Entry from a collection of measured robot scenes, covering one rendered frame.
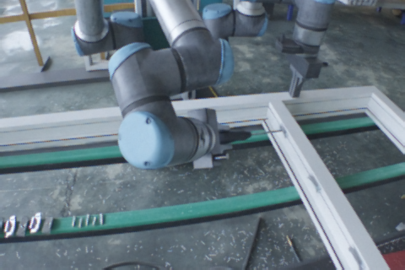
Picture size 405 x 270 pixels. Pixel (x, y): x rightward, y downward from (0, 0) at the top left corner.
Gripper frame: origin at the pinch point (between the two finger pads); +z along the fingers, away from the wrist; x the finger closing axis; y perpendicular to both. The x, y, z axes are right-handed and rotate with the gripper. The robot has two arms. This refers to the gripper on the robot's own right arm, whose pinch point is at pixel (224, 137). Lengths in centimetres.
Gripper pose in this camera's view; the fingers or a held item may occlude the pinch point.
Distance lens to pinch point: 72.4
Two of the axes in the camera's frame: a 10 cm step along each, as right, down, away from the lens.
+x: -1.2, -9.9, 1.1
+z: 4.6, 0.4, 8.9
